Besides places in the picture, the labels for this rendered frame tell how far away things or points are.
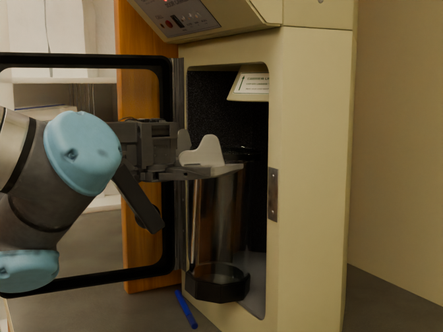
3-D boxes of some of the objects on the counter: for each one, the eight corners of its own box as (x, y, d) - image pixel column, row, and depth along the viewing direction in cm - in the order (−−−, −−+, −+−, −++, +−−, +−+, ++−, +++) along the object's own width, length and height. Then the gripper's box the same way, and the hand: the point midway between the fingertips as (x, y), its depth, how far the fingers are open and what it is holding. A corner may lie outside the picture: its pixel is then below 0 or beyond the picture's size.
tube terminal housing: (287, 271, 106) (296, -113, 94) (407, 338, 78) (443, -197, 65) (180, 294, 95) (175, -140, 82) (277, 383, 67) (290, -258, 54)
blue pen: (180, 294, 95) (180, 289, 94) (198, 329, 81) (198, 323, 81) (174, 295, 94) (174, 290, 94) (191, 329, 81) (191, 323, 81)
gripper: (102, 126, 57) (254, 122, 67) (74, 118, 71) (204, 115, 81) (104, 199, 59) (253, 184, 68) (76, 177, 72) (204, 167, 82)
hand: (221, 166), depth 74 cm, fingers closed on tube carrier, 9 cm apart
